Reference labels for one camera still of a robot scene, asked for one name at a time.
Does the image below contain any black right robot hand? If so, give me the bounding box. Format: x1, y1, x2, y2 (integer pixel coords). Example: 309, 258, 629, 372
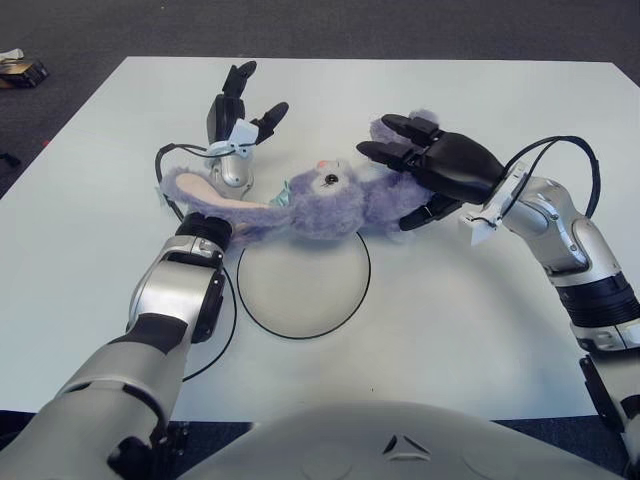
355, 113, 506, 232

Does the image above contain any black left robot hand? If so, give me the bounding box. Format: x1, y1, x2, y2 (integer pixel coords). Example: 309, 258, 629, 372
205, 60, 290, 147

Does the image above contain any purple plush bunny doll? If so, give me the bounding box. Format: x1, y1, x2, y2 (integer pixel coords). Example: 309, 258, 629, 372
159, 108, 444, 241

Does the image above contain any white plate black rim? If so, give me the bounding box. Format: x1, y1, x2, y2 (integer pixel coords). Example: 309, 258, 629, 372
236, 232, 372, 340

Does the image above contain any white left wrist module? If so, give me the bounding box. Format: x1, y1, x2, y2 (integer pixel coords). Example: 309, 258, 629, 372
205, 118, 259, 161

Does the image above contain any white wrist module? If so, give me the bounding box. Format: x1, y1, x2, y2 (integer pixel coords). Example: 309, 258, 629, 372
205, 118, 259, 161
458, 162, 530, 247

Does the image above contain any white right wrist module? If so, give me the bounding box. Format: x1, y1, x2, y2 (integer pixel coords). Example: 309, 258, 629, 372
458, 162, 530, 247

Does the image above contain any black yellow floor box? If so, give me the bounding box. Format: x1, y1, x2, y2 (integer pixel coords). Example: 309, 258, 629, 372
0, 48, 50, 90

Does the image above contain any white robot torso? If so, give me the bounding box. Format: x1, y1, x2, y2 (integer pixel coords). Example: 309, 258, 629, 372
177, 399, 621, 480

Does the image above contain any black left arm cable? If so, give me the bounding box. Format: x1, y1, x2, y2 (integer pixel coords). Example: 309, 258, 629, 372
155, 143, 237, 382

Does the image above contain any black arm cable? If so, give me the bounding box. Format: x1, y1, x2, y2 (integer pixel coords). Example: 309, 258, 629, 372
155, 143, 237, 382
504, 136, 601, 219

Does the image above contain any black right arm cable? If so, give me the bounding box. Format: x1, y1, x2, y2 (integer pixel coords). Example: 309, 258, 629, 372
504, 136, 601, 219

